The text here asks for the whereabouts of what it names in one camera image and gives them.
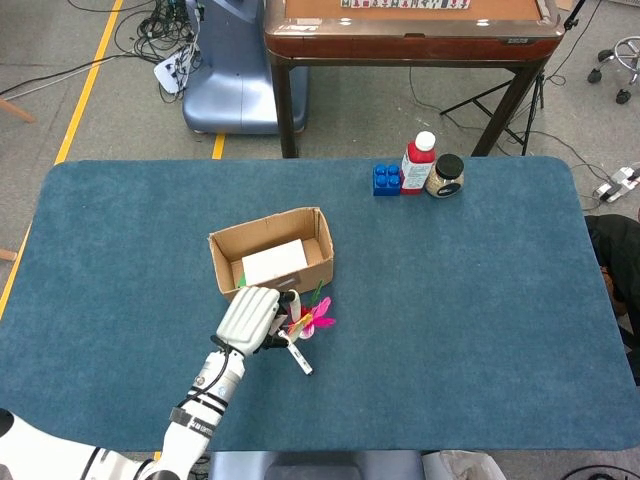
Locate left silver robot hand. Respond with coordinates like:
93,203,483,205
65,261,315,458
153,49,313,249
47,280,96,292
214,286,304,358

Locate white printed card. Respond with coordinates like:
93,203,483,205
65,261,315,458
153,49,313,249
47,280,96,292
241,238,309,287

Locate black white marker pen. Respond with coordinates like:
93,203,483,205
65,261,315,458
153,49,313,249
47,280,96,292
277,328,315,377

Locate feather shuttlecock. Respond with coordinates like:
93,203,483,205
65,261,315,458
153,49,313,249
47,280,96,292
286,279,337,343

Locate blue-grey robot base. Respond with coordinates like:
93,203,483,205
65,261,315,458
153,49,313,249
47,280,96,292
182,0,310,136

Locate open cardboard box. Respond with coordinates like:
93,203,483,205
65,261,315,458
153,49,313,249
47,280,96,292
208,207,335,302

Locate clear plastic bag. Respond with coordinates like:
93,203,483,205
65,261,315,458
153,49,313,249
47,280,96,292
421,449,506,480

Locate grey robot torso base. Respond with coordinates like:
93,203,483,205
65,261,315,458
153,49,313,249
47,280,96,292
207,450,426,480

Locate blue building block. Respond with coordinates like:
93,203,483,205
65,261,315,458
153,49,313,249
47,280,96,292
372,163,403,197

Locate blue table mat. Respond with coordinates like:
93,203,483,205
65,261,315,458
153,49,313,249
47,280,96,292
0,156,640,454

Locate red juice bottle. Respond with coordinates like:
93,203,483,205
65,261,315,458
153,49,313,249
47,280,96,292
399,130,437,196

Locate glass jar black lid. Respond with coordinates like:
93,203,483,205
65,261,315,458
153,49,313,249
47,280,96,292
424,153,466,200

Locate white power strip with plugs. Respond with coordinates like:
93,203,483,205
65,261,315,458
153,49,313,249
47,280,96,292
153,49,194,94

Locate brown mahjong table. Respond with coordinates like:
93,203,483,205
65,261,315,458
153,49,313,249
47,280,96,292
263,0,565,160

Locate mahjong tile row faces showing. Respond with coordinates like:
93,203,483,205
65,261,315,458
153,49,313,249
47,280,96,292
341,0,471,10

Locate black tripod stand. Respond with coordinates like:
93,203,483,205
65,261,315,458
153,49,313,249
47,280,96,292
439,0,587,156

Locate person in dark clothes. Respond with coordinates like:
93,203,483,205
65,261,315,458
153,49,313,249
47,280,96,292
583,214,640,386

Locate white floor power strip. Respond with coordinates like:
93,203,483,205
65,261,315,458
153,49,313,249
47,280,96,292
594,181,624,204
610,166,640,188

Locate chrome rolling stool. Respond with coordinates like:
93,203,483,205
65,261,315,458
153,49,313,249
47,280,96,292
587,35,640,105

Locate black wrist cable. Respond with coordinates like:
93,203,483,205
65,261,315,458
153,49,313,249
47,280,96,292
177,335,232,409

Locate black cable bundle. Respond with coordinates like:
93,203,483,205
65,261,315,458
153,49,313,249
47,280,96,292
114,0,201,64

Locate black floor cable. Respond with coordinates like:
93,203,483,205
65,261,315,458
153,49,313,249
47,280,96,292
0,52,156,97

